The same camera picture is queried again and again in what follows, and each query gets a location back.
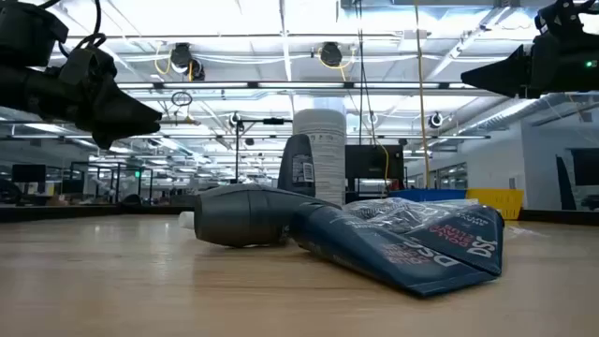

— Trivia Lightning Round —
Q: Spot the small black desk monitor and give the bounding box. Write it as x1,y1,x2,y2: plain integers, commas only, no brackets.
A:
11,163,48,184

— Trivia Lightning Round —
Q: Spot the bagged black mesh sponge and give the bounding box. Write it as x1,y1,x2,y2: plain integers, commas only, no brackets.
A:
343,197,441,234
420,198,480,217

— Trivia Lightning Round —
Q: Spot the black wall screen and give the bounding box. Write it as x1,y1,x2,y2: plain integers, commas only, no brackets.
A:
569,147,599,187

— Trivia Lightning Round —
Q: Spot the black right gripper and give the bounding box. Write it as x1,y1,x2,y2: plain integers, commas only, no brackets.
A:
460,0,599,99

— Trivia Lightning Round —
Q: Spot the yellow plastic basket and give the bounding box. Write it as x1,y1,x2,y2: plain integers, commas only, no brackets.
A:
465,187,526,221

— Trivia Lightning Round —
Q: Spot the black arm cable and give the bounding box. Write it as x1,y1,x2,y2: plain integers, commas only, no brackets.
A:
39,0,108,60

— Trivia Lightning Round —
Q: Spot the white wipes canister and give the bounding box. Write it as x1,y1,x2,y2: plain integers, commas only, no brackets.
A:
292,108,348,207

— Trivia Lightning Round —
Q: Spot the grey deodorant stick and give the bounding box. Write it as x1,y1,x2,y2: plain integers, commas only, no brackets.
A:
276,133,317,198
193,183,343,249

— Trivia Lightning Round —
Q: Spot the silver ceiling duct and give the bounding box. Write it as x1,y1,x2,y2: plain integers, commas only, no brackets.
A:
460,95,558,135

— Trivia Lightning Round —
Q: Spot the long ceiling light bar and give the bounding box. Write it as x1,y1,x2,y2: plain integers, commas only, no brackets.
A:
116,81,504,91

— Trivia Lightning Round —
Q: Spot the black ceiling cable reel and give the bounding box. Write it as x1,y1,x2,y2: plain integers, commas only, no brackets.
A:
168,41,206,82
319,41,344,68

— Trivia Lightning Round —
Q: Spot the blue plastic basket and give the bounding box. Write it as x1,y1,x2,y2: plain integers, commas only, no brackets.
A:
387,188,468,203

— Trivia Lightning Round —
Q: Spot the black slanted panel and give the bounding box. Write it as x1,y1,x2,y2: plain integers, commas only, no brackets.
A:
555,154,578,212

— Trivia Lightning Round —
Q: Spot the black monitor screen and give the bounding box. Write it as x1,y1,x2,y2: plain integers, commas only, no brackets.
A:
344,144,405,181

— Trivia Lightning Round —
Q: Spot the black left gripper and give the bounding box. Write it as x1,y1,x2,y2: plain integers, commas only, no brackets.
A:
0,0,164,151

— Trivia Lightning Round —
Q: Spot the black table frame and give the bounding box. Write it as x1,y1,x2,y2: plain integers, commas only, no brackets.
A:
0,204,599,227

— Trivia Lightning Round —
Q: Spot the black camera stand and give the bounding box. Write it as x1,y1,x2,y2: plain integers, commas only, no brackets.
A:
233,116,294,182

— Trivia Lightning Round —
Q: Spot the black hanging cable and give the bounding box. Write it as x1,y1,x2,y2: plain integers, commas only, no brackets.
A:
354,0,375,147

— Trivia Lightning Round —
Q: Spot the navy shave cream tube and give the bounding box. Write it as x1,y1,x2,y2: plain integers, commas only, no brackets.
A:
288,201,498,298
405,204,506,277

